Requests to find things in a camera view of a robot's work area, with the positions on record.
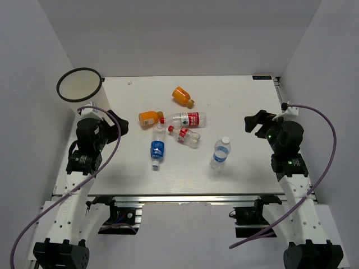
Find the blue-label bottle white cap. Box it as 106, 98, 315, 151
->
210, 136, 231, 171

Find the blue table label sticker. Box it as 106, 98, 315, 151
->
252, 75, 272, 80

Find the large clear red-label bottle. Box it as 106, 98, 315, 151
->
159, 112, 206, 128

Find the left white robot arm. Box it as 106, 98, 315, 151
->
33, 106, 128, 268

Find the white bin with black rim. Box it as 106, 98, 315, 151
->
56, 67, 103, 113

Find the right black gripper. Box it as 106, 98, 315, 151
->
244, 110, 290, 154

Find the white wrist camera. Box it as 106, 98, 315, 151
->
77, 101, 103, 120
272, 102, 299, 121

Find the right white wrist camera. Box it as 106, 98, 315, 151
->
272, 102, 299, 121

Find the small clear red-label bottle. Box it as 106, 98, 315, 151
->
168, 126, 201, 148

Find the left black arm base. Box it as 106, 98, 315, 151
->
86, 196, 142, 235

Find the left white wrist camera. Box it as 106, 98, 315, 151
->
77, 101, 103, 120

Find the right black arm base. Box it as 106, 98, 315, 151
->
228, 194, 282, 238

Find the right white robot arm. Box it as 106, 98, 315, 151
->
245, 110, 344, 268

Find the orange juice bottle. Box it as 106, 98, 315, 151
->
139, 111, 164, 127
172, 87, 195, 109

